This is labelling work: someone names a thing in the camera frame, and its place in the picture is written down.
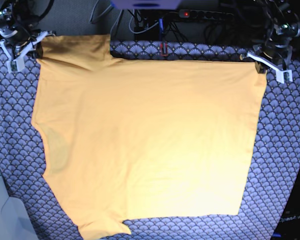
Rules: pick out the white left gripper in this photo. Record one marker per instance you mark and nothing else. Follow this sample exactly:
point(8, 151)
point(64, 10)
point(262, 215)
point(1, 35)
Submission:
point(282, 75)

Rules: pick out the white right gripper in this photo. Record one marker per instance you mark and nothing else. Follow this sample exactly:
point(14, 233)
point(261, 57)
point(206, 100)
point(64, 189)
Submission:
point(17, 51)

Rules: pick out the yellow T-shirt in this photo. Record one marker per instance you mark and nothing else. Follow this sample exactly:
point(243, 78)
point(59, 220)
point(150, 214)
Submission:
point(134, 139)

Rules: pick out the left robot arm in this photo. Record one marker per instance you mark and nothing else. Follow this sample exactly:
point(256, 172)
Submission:
point(273, 32)

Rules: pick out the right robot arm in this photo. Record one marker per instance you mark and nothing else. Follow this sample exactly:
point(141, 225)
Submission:
point(18, 38)

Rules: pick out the blue fan-pattern tablecloth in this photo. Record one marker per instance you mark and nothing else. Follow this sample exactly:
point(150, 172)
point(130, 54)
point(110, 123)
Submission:
point(274, 168)

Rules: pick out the red clamp on table edge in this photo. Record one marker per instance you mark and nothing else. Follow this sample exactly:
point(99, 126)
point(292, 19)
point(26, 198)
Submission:
point(164, 51)

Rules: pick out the blue box overhead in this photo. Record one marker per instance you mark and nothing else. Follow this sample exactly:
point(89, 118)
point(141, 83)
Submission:
point(146, 4)

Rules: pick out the black OpenArm box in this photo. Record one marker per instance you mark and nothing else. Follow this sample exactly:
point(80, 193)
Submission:
point(288, 227)

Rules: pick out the grey white furniture corner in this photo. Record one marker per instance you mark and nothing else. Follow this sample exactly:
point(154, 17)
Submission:
point(15, 223)

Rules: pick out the black power strip red switch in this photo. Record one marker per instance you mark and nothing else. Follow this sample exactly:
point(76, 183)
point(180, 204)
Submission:
point(205, 15)

